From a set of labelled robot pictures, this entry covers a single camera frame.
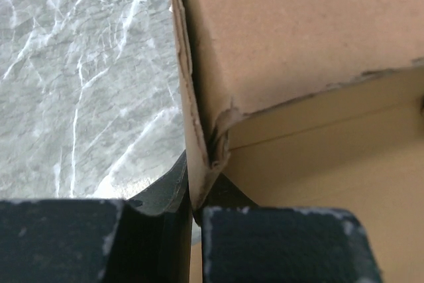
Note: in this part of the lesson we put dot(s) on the brown cardboard box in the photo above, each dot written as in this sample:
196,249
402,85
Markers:
311,103

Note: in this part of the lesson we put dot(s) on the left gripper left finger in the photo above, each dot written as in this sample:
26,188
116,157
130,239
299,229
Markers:
143,239

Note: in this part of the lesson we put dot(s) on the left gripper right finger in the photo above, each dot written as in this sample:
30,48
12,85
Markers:
242,242

